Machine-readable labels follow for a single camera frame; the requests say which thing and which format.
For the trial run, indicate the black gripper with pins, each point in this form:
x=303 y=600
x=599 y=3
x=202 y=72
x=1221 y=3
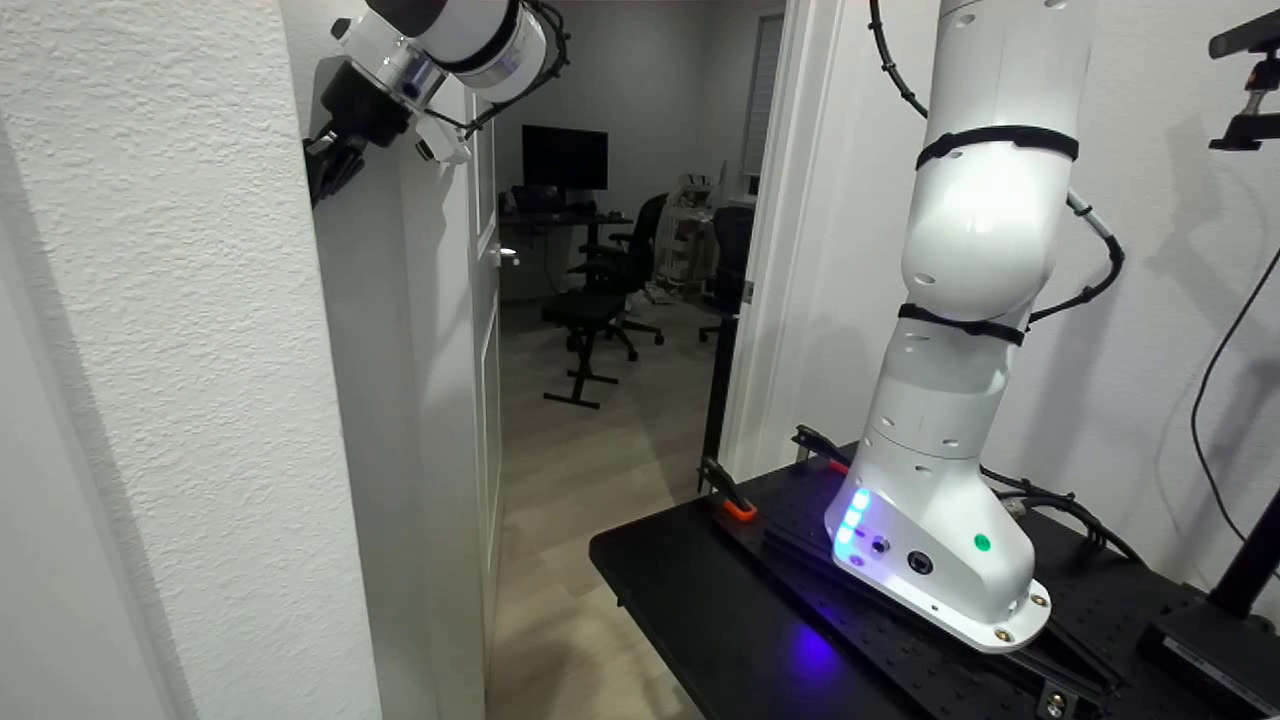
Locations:
x=358 y=104

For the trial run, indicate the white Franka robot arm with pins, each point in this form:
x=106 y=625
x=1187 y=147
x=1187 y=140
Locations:
x=933 y=532

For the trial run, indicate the dark computer desk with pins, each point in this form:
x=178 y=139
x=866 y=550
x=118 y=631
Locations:
x=533 y=255

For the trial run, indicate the black computer monitor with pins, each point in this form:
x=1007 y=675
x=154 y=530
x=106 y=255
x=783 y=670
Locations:
x=567 y=159

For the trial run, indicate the white tall cabinet door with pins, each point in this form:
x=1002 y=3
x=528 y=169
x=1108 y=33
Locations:
x=401 y=400

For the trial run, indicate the white plain door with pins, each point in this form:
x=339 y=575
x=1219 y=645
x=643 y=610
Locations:
x=482 y=400

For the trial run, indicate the black stool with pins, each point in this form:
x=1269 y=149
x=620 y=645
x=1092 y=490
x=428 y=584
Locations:
x=583 y=311

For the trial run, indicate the black office chair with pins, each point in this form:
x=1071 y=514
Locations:
x=731 y=260
x=643 y=255

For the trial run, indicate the white cart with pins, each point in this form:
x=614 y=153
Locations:
x=690 y=221

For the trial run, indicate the black upright bar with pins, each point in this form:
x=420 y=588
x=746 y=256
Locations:
x=722 y=385

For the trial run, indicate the orange black clamp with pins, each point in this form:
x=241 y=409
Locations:
x=740 y=508

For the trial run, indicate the red black clamp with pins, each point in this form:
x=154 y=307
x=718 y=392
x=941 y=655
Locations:
x=816 y=447

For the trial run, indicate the black mounting table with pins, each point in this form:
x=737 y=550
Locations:
x=694 y=600

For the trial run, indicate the black stand pole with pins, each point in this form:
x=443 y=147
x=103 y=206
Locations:
x=1252 y=562

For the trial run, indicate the black stand base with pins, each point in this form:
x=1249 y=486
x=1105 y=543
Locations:
x=1212 y=664

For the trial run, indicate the white door frame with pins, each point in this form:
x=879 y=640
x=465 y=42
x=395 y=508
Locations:
x=787 y=264

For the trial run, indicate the metal table bracket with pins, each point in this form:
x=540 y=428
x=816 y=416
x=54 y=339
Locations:
x=1059 y=700

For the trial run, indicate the black camera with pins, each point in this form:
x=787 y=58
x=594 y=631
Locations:
x=1246 y=54

